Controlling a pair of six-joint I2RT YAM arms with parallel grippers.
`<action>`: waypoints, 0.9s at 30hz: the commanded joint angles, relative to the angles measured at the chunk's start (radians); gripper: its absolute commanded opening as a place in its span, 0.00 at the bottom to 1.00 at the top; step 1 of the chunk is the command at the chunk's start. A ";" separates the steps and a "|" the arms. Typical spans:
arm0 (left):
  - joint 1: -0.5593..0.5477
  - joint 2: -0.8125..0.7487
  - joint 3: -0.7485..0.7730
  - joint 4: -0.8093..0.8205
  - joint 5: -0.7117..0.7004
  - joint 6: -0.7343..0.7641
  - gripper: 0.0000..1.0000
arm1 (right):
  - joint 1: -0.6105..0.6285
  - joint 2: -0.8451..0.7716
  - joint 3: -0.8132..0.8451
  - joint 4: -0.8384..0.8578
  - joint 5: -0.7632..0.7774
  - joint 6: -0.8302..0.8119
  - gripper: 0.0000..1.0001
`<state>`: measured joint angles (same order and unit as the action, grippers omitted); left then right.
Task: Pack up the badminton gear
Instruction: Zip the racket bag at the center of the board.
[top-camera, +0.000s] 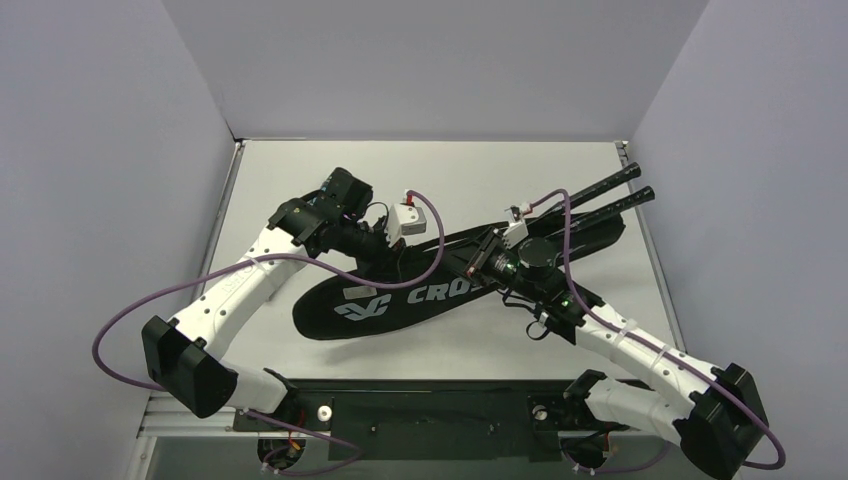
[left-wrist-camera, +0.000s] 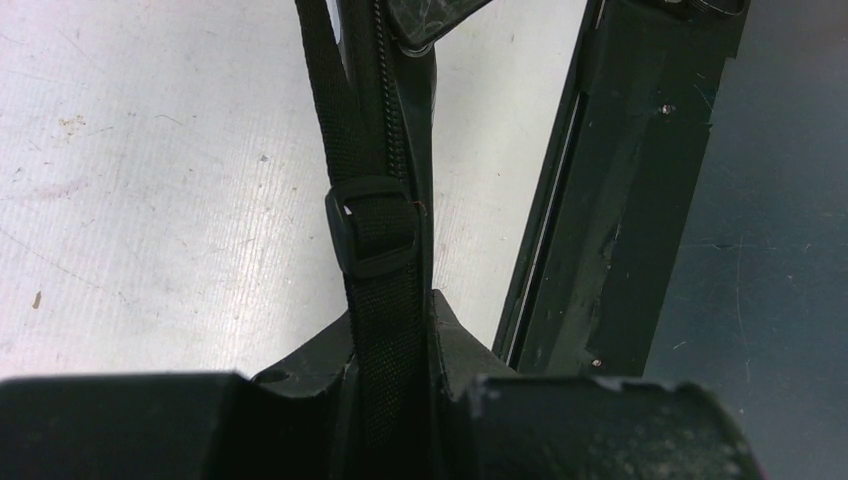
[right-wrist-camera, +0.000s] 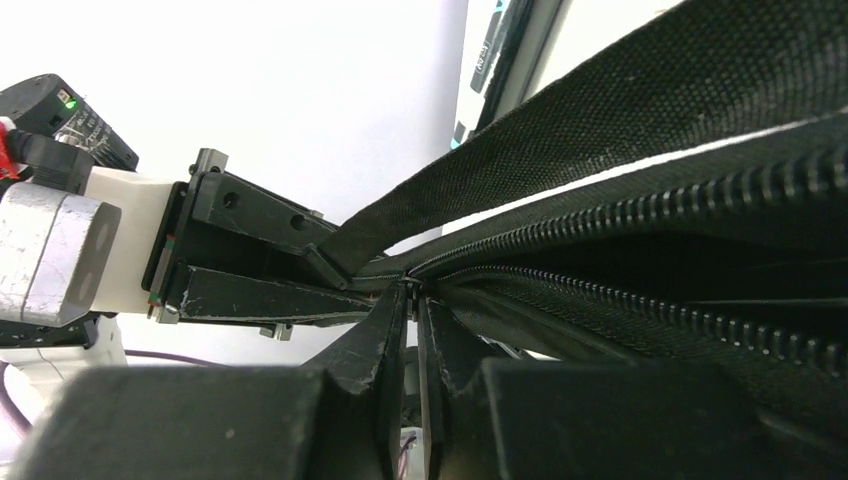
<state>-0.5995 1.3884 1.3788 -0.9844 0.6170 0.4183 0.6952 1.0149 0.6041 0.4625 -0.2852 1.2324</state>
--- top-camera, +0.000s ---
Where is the black racket bag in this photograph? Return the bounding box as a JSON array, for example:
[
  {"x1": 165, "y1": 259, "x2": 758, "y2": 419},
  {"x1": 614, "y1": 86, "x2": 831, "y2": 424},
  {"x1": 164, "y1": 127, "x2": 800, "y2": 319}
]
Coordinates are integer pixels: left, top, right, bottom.
[{"x1": 292, "y1": 214, "x2": 626, "y2": 341}]

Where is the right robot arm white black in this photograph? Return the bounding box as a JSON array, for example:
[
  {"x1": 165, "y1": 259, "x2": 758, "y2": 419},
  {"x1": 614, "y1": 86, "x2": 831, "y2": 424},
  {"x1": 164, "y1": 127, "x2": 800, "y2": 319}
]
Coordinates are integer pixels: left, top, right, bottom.
[{"x1": 440, "y1": 228, "x2": 774, "y2": 479}]

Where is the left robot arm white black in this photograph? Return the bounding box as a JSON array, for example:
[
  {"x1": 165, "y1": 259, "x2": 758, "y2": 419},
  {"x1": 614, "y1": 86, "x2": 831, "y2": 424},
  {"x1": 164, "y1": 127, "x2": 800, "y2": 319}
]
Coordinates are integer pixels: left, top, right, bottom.
[{"x1": 141, "y1": 167, "x2": 427, "y2": 430}]

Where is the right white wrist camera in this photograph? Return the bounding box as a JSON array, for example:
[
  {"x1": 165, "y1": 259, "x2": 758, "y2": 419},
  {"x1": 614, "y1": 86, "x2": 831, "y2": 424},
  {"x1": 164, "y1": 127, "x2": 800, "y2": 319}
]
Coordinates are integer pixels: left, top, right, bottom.
[{"x1": 502, "y1": 204, "x2": 532, "y2": 248}]

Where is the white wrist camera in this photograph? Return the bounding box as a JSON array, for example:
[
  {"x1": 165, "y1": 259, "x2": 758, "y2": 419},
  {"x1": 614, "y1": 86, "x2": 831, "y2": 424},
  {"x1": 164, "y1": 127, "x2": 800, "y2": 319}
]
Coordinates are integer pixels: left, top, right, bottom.
[
  {"x1": 384, "y1": 203, "x2": 427, "y2": 246},
  {"x1": 502, "y1": 204, "x2": 532, "y2": 248}
]

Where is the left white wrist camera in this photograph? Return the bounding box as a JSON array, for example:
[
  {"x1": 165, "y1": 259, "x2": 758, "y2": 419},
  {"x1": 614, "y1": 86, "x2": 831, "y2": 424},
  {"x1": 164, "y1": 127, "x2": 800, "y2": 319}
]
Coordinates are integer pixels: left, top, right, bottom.
[{"x1": 384, "y1": 203, "x2": 427, "y2": 246}]

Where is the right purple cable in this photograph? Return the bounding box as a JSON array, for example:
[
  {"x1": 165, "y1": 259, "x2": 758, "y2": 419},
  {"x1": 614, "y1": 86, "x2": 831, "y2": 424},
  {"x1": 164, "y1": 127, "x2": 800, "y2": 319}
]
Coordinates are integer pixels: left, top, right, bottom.
[{"x1": 510, "y1": 188, "x2": 787, "y2": 476}]

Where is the purple cable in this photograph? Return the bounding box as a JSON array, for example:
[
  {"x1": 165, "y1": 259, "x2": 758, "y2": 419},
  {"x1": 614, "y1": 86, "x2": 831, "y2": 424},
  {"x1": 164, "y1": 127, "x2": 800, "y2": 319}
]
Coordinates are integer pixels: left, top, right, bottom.
[
  {"x1": 510, "y1": 188, "x2": 787, "y2": 476},
  {"x1": 91, "y1": 189, "x2": 446, "y2": 477}
]

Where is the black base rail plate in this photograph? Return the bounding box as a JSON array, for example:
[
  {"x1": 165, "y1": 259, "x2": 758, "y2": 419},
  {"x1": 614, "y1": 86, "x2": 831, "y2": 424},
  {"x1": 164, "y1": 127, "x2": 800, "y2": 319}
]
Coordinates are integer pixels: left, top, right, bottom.
[{"x1": 233, "y1": 380, "x2": 627, "y2": 467}]

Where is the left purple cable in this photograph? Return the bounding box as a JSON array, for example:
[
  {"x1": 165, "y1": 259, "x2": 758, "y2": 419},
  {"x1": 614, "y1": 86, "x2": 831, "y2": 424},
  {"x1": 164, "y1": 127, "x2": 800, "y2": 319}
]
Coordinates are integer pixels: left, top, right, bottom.
[{"x1": 91, "y1": 189, "x2": 446, "y2": 477}]

